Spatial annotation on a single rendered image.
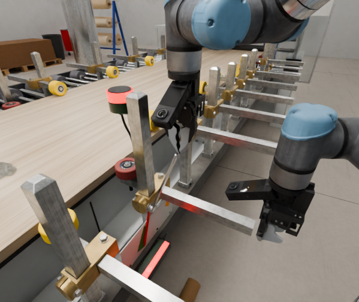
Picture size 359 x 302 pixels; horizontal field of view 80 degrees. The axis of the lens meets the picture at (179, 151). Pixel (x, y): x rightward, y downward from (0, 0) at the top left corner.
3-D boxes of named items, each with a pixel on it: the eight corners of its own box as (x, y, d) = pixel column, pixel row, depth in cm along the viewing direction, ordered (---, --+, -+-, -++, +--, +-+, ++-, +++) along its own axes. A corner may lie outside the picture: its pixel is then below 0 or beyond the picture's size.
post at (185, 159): (190, 186, 92) (195, 69, 66) (186, 190, 90) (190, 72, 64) (183, 183, 94) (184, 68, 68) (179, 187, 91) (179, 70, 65)
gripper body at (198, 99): (205, 116, 56) (208, 68, 50) (190, 129, 50) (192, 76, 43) (179, 111, 59) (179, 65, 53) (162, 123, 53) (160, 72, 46)
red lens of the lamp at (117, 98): (139, 97, 51) (138, 87, 50) (122, 105, 47) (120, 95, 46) (120, 93, 54) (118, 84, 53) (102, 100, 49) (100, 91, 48)
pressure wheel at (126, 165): (147, 186, 76) (144, 160, 70) (133, 201, 70) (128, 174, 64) (129, 179, 79) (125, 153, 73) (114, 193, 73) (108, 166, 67)
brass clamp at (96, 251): (121, 251, 54) (118, 239, 51) (77, 307, 44) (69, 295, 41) (103, 241, 56) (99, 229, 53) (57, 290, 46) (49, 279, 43)
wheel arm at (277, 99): (292, 103, 107) (294, 96, 105) (292, 105, 104) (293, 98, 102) (200, 88, 127) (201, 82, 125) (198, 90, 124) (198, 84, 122)
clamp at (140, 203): (170, 188, 72) (169, 176, 69) (146, 216, 62) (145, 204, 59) (156, 183, 74) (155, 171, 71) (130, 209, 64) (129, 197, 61)
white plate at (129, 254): (172, 210, 79) (172, 190, 73) (126, 274, 60) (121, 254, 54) (171, 210, 79) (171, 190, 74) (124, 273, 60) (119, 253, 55)
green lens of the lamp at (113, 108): (140, 106, 53) (139, 98, 51) (123, 115, 48) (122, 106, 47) (121, 102, 55) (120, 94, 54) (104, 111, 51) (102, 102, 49)
